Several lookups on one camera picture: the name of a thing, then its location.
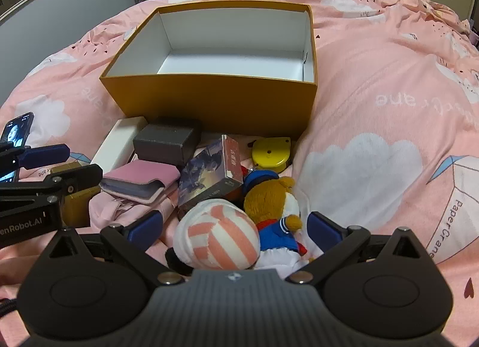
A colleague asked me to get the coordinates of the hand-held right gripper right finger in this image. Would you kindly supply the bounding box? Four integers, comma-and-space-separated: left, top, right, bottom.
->
285, 211, 431, 287

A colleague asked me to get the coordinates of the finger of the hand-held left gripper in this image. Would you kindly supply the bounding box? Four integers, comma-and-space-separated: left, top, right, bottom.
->
0, 163, 104, 202
0, 144, 72, 171

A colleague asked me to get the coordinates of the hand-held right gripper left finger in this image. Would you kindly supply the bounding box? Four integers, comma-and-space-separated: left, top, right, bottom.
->
37, 210, 186, 288

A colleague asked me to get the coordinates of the pink zipper pouch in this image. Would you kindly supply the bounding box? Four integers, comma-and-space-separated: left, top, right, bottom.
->
88, 188, 181, 254

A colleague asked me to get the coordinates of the orange cardboard box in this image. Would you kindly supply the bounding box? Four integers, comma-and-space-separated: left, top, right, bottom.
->
99, 0, 319, 140

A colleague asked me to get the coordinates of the small mustard box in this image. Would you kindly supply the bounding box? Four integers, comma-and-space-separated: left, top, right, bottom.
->
50, 162, 102, 228

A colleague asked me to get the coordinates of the black smartphone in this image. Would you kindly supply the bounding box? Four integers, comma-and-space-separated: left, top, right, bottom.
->
0, 112, 35, 183

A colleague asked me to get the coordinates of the pink card wallet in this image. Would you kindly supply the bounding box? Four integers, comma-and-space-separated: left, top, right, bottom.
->
99, 162, 182, 205

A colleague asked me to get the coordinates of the long white box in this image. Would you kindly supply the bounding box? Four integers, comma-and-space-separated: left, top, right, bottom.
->
92, 116, 147, 175

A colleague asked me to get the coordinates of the sailor plush bear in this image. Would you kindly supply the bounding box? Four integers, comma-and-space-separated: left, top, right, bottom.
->
239, 167, 312, 262

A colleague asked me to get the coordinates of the pink striped plush toy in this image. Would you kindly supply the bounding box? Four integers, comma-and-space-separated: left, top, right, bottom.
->
165, 199, 261, 271

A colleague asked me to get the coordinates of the illustrated card box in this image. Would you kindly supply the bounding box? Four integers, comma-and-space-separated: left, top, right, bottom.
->
177, 134, 245, 210

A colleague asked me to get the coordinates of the dark grey box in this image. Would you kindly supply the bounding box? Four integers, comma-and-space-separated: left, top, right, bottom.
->
133, 117, 203, 167

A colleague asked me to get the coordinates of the yellow tape measure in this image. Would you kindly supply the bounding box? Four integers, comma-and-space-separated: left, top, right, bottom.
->
251, 137, 292, 174

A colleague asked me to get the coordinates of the pink printed blanket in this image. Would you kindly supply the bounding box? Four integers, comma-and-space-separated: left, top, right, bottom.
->
0, 0, 479, 347

